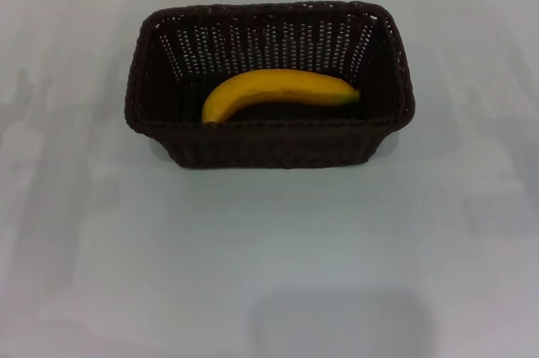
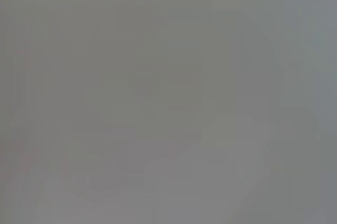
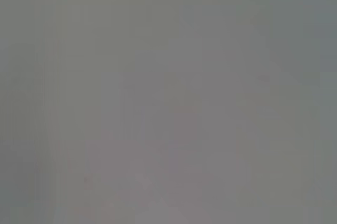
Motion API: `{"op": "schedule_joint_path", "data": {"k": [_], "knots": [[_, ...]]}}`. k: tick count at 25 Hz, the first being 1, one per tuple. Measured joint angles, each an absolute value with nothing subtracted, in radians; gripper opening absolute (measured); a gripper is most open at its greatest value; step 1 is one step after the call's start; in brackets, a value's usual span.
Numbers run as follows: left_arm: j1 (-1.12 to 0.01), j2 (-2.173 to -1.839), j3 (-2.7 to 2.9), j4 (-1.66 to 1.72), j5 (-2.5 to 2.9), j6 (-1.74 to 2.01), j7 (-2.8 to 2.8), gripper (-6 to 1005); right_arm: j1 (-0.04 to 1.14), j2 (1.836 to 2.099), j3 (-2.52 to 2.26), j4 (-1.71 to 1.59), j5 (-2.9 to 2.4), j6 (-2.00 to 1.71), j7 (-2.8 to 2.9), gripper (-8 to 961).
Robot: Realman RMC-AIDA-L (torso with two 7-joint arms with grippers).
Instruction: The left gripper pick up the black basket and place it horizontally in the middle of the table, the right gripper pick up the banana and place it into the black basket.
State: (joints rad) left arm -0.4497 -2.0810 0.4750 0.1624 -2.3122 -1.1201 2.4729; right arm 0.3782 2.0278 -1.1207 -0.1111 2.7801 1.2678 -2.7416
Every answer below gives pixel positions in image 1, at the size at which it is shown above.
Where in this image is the dark brown woven basket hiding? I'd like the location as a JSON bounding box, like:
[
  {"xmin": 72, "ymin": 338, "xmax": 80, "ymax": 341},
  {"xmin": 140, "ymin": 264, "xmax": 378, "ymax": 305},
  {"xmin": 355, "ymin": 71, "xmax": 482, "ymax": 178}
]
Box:
[{"xmin": 123, "ymin": 0, "xmax": 418, "ymax": 170}]

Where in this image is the yellow banana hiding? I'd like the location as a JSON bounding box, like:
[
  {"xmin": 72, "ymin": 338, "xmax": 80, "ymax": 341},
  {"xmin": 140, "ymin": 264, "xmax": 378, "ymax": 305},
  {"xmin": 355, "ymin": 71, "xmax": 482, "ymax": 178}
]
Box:
[{"xmin": 200, "ymin": 68, "xmax": 362, "ymax": 126}]

